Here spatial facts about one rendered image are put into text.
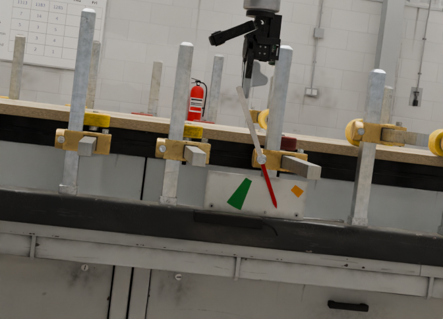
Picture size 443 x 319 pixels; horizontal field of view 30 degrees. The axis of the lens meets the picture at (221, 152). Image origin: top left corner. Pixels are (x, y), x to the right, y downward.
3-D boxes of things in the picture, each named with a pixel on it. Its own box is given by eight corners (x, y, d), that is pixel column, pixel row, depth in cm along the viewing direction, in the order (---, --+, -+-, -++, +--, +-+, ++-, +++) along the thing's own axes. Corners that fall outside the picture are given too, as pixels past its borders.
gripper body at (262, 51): (278, 63, 199) (283, 13, 198) (243, 59, 198) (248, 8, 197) (273, 64, 207) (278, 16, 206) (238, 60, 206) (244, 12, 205)
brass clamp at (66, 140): (109, 155, 205) (111, 135, 204) (53, 149, 203) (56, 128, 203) (109, 153, 211) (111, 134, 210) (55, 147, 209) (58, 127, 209)
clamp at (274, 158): (305, 174, 211) (308, 154, 211) (253, 167, 210) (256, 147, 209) (300, 172, 217) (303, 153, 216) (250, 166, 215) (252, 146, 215)
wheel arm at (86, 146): (91, 161, 179) (93, 141, 179) (75, 159, 179) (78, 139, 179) (97, 148, 223) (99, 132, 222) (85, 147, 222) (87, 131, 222)
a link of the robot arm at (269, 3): (247, -12, 196) (242, -7, 206) (244, 9, 197) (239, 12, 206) (284, -7, 197) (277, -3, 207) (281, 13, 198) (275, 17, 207)
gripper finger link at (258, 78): (267, 100, 200) (271, 62, 200) (242, 97, 200) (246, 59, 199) (265, 100, 203) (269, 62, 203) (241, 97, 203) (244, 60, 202)
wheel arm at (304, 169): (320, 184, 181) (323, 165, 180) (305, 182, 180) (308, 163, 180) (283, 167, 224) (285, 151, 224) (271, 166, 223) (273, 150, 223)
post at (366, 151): (361, 254, 215) (386, 70, 213) (349, 252, 215) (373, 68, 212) (358, 251, 219) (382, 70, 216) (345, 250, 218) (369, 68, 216)
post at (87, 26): (73, 202, 206) (96, 8, 203) (59, 200, 205) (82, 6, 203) (74, 200, 209) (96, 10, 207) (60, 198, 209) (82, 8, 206)
